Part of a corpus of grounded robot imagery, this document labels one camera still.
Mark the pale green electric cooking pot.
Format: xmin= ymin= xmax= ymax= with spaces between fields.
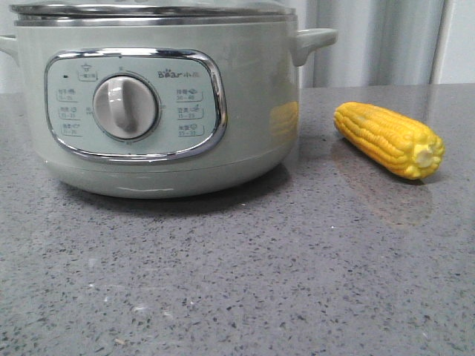
xmin=1 ymin=14 xmax=338 ymax=199

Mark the yellow corn cob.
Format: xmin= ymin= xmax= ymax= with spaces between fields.
xmin=334 ymin=102 xmax=445 ymax=180

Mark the white pleated curtain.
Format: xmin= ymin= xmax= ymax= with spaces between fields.
xmin=0 ymin=0 xmax=475 ymax=94

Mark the glass pot lid steel rim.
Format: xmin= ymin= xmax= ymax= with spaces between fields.
xmin=9 ymin=1 xmax=296 ymax=27

